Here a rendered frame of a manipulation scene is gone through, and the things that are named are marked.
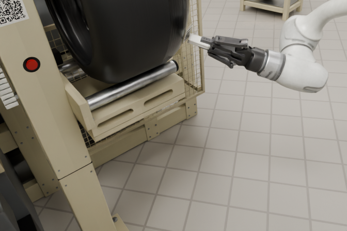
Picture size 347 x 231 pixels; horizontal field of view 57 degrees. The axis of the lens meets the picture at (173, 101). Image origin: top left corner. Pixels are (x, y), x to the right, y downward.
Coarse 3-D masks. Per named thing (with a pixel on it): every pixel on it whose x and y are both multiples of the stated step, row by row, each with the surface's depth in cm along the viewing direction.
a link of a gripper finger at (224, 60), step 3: (210, 54) 101; (213, 54) 101; (213, 57) 102; (216, 57) 101; (219, 57) 102; (222, 57) 102; (225, 57) 103; (219, 60) 102; (222, 60) 102; (225, 60) 102; (228, 60) 103; (225, 63) 103; (228, 63) 102; (228, 66) 103; (231, 66) 103
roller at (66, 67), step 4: (68, 60) 118; (72, 60) 118; (60, 64) 116; (64, 64) 117; (68, 64) 117; (72, 64) 118; (76, 64) 119; (60, 68) 116; (64, 68) 116; (68, 68) 117; (72, 68) 118; (76, 68) 119; (64, 72) 117; (68, 72) 118
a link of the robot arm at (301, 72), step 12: (288, 48) 102; (300, 48) 100; (288, 60) 96; (300, 60) 96; (312, 60) 97; (288, 72) 96; (300, 72) 95; (312, 72) 96; (324, 72) 97; (288, 84) 98; (300, 84) 97; (312, 84) 97; (324, 84) 97
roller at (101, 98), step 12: (144, 72) 106; (156, 72) 107; (168, 72) 109; (120, 84) 102; (132, 84) 103; (144, 84) 105; (96, 96) 98; (108, 96) 99; (120, 96) 102; (96, 108) 99
